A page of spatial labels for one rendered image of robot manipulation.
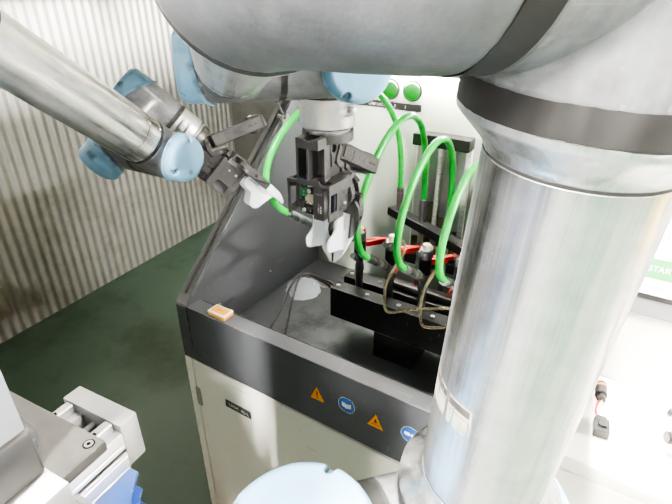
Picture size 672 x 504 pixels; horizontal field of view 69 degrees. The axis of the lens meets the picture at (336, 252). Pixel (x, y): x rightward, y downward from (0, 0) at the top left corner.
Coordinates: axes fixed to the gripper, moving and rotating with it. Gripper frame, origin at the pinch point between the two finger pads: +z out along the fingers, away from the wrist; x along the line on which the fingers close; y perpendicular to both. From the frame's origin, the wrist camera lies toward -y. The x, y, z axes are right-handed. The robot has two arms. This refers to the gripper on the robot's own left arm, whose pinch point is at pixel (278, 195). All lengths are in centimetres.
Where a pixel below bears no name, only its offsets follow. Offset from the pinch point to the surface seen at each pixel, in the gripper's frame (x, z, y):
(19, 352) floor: -171, -4, 129
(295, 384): 9.3, 25.2, 29.2
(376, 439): 24, 38, 27
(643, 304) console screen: 46, 48, -21
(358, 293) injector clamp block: 1.2, 29.0, 5.8
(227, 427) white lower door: -15, 32, 53
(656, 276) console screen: 47, 45, -26
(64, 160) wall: -202, -44, 41
